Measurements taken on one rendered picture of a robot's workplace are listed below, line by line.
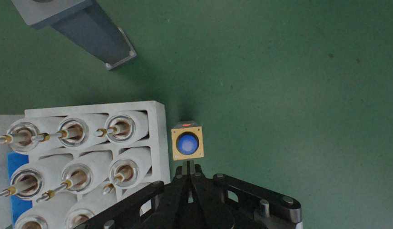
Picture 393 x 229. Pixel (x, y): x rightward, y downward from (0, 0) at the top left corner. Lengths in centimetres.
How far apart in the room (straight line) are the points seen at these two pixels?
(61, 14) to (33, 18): 5
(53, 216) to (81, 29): 50
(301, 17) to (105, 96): 103
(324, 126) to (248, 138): 41
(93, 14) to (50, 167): 42
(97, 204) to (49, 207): 12
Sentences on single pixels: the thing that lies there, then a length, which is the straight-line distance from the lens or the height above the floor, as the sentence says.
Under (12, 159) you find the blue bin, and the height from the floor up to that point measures 11.
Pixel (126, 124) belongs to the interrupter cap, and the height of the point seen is 25.
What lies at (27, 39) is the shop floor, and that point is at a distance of 97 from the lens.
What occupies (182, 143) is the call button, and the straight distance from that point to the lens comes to 28.
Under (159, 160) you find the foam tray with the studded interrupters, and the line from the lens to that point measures 46.
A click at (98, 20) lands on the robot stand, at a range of 53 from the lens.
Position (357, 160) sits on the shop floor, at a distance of 112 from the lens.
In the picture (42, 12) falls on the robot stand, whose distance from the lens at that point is 49.
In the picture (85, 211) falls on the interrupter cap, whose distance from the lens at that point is 50.
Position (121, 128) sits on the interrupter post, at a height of 27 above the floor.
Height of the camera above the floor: 61
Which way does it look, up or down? 85 degrees down
